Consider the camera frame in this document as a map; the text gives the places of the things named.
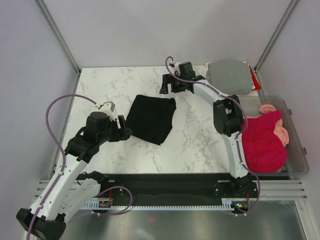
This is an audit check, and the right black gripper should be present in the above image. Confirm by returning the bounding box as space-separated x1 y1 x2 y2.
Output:
160 73 186 95

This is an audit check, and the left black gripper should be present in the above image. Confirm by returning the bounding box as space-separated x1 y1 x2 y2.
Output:
97 115 133 144

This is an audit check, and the black t-shirt blue logo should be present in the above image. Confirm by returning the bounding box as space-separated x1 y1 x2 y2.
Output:
125 94 177 146

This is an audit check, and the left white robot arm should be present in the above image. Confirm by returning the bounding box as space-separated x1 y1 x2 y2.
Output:
16 111 132 240

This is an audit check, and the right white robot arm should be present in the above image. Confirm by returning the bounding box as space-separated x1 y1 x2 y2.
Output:
159 74 249 179

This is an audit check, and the folded grey t-shirt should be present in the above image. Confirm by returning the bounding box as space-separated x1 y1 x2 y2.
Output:
205 59 253 96

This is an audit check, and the folded red t-shirt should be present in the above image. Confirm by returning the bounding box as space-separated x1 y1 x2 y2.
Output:
248 65 262 91

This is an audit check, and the magenta t-shirt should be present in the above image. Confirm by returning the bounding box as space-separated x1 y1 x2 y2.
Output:
242 110 288 173

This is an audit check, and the salmon pink t-shirt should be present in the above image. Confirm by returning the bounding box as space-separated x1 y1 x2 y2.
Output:
259 104 290 147

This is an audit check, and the clear plastic bin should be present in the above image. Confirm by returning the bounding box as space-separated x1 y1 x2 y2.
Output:
239 96 309 177

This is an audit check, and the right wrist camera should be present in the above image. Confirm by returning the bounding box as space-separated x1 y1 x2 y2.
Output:
169 61 195 76

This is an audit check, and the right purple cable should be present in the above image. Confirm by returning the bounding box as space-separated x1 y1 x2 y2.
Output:
165 56 262 216

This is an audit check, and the purple cable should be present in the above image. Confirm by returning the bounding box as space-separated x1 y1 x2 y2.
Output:
26 93 133 240
165 56 262 216

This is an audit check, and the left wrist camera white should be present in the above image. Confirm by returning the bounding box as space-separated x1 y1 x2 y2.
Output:
95 101 116 121

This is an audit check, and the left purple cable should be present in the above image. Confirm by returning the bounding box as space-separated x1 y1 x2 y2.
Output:
26 93 133 240

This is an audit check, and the left aluminium frame post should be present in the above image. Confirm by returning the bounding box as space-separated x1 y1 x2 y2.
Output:
34 0 81 77

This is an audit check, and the aluminium frame post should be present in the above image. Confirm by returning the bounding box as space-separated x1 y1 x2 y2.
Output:
34 0 81 77
253 0 300 72

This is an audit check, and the slotted white cable duct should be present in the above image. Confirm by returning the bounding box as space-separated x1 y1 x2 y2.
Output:
82 197 256 210

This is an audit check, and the right aluminium frame post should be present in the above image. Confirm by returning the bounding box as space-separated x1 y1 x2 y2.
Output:
253 0 300 72

